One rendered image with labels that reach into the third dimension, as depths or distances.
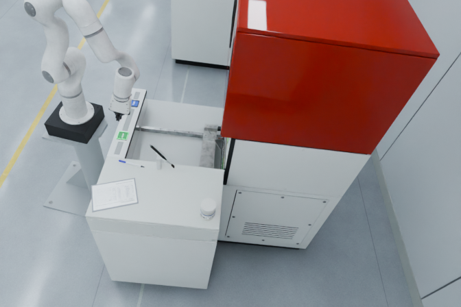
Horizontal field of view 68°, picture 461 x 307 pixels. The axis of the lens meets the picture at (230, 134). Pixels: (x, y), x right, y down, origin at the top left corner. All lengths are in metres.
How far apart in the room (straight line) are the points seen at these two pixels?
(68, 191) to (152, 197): 1.34
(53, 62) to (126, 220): 0.83
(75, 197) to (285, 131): 1.87
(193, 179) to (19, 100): 2.41
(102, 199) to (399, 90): 1.40
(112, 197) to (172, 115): 0.76
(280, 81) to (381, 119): 0.50
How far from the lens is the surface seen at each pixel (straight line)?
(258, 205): 2.15
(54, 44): 1.82
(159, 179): 1.80
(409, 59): 1.45
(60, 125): 2.19
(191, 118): 2.27
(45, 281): 2.74
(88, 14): 1.58
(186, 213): 1.70
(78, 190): 2.98
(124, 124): 2.06
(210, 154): 2.00
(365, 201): 3.25
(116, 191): 1.78
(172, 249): 1.93
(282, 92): 1.43
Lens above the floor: 2.46
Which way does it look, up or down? 48 degrees down
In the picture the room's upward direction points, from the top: 10 degrees clockwise
